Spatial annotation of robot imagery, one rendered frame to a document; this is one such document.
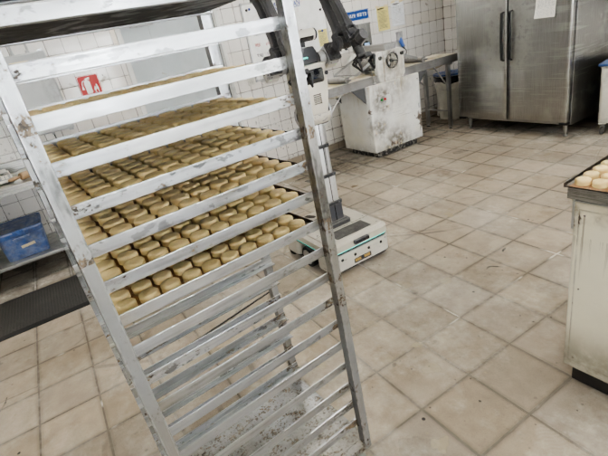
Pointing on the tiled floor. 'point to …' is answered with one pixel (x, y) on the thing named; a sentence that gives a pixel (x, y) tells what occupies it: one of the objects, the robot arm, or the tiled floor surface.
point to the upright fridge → (530, 61)
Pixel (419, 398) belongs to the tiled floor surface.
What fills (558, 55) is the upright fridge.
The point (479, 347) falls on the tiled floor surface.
